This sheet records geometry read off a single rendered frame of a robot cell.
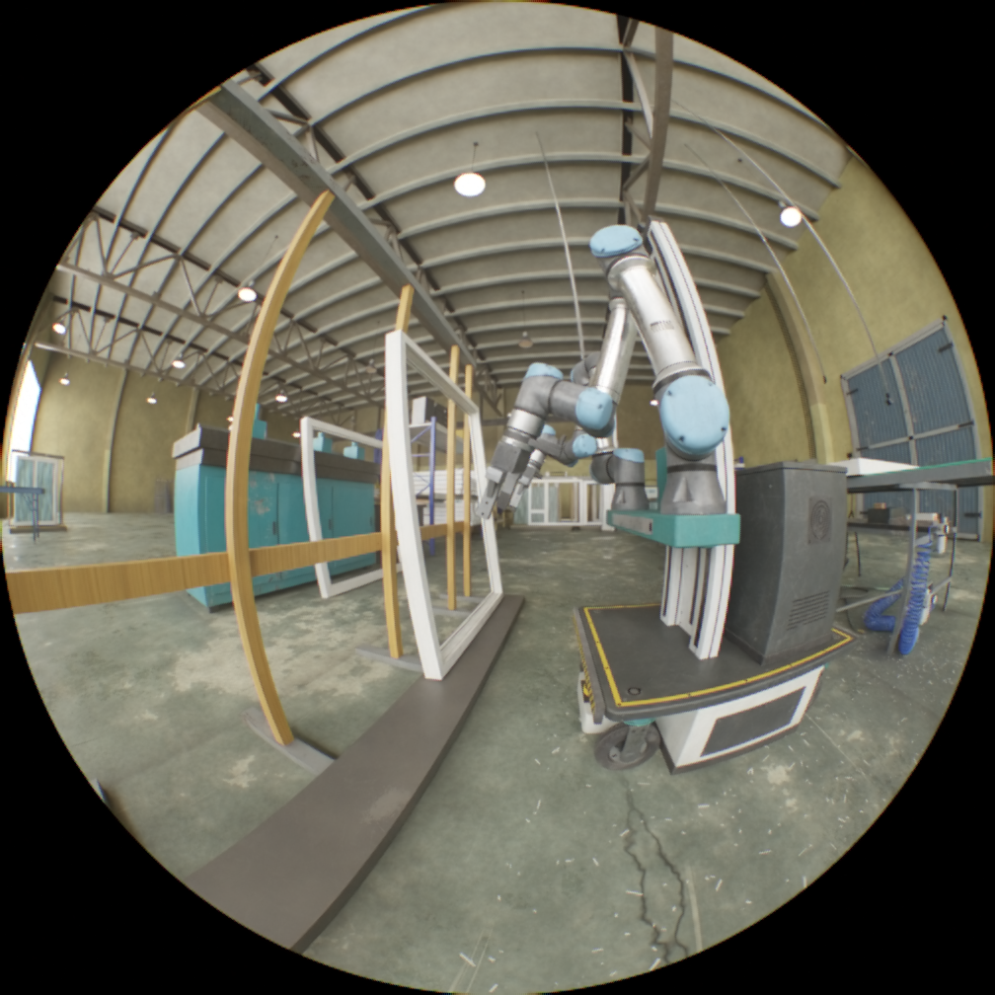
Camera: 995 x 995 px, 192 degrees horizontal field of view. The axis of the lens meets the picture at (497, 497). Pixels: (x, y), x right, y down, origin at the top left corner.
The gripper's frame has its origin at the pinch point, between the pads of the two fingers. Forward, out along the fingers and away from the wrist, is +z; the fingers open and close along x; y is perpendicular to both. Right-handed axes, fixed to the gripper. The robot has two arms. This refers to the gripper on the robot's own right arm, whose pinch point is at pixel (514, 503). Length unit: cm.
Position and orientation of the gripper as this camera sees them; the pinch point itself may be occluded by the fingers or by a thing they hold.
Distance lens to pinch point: 105.1
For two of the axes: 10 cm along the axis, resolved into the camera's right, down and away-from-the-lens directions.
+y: 9.1, 3.9, -0.9
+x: 0.3, 1.5, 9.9
